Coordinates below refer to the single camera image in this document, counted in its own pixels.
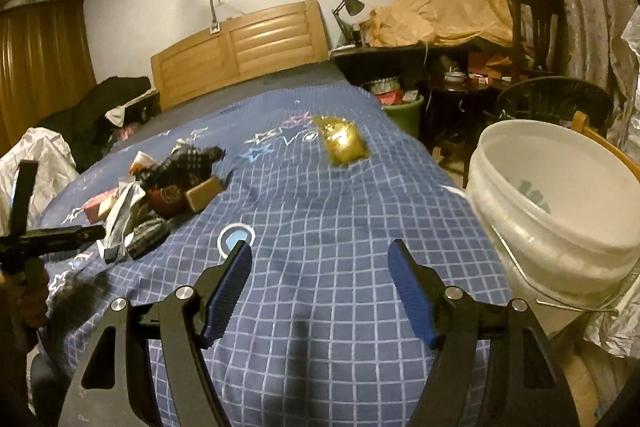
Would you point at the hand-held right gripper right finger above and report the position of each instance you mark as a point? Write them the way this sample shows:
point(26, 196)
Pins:
point(407, 282)

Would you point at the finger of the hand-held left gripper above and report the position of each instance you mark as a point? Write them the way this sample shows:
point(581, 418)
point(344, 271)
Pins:
point(60, 238)
point(22, 197)

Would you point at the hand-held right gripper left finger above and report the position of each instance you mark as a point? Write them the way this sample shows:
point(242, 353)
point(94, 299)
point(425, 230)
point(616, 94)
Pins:
point(232, 279)

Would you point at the silver white wrapper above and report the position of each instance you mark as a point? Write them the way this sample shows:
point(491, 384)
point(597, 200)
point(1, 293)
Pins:
point(122, 217)

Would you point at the dark plaid cloth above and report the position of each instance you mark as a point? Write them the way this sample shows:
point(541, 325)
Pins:
point(187, 164)

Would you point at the white plastic bucket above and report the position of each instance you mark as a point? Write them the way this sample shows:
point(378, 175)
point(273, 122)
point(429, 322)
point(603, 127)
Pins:
point(525, 227)

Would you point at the person's left hand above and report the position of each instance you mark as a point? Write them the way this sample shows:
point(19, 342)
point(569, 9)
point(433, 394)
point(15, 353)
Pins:
point(32, 297)

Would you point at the white plastic bag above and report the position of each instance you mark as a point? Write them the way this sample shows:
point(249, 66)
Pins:
point(40, 162)

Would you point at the pink box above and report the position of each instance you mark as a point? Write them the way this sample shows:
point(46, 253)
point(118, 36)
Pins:
point(100, 207)

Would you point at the dark snack packet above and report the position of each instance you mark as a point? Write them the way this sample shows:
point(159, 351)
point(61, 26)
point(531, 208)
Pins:
point(149, 237)

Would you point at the brown cardboard box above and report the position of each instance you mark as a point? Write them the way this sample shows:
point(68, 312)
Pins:
point(204, 194)

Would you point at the small white scrap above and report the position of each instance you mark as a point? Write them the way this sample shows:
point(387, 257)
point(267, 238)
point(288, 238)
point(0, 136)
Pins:
point(141, 162)

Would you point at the blue checked blanket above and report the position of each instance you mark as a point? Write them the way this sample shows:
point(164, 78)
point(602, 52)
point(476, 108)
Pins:
point(320, 207)

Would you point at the dark clothes pile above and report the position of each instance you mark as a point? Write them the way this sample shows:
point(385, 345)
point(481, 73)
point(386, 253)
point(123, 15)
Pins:
point(95, 107)

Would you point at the wooden wardrobe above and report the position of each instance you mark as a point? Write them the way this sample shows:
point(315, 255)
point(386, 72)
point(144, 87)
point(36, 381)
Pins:
point(45, 67)

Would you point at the gold foil packet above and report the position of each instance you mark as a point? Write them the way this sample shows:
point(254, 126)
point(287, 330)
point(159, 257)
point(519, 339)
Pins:
point(342, 139)

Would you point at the green plastic bucket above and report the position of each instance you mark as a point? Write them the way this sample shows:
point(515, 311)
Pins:
point(407, 117)

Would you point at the round dark side table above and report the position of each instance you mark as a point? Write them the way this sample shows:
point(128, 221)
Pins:
point(460, 99)

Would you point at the round metal tin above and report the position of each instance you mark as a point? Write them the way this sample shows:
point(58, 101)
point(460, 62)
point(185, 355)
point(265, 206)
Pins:
point(385, 85)

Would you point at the dark wooden desk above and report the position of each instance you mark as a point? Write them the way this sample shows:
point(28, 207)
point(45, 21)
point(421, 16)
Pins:
point(390, 54)

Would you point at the dark wicker chair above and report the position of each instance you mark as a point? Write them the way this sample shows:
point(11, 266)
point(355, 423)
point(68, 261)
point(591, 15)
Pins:
point(555, 99)

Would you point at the wooden bed headboard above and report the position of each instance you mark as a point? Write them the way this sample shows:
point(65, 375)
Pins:
point(260, 42)

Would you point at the light wooden chair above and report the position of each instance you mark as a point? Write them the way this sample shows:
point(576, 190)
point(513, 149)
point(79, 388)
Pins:
point(607, 142)

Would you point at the dark desk lamp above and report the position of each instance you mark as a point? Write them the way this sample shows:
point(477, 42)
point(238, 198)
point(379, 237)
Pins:
point(347, 7)

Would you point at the orange cloth cover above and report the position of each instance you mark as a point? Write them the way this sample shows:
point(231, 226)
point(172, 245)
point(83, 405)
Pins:
point(445, 2)

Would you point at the dark wooden chair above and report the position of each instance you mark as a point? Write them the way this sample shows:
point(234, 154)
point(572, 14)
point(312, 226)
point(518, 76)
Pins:
point(535, 12)

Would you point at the silver foil cover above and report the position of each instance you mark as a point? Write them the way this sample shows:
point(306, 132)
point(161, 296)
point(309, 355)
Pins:
point(632, 57)

